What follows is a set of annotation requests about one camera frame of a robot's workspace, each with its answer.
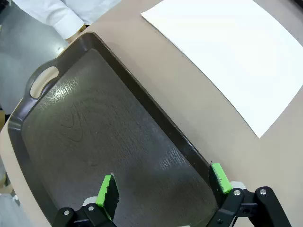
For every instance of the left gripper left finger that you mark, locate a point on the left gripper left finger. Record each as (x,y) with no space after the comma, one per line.
(104,196)

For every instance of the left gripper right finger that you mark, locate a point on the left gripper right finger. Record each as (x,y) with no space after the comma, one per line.
(222,179)

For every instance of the white A4 paper sheet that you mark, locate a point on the white A4 paper sheet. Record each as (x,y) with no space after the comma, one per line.
(225,47)

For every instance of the person's right forearm white sleeve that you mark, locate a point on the person's right forearm white sleeve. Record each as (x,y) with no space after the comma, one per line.
(54,16)

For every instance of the person's right hand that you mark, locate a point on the person's right hand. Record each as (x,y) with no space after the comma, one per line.
(72,39)

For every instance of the dark brown plastic tray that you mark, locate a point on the dark brown plastic tray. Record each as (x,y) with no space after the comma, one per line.
(106,118)

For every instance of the person in white shirt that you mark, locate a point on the person in white shirt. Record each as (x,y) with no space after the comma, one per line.
(94,9)

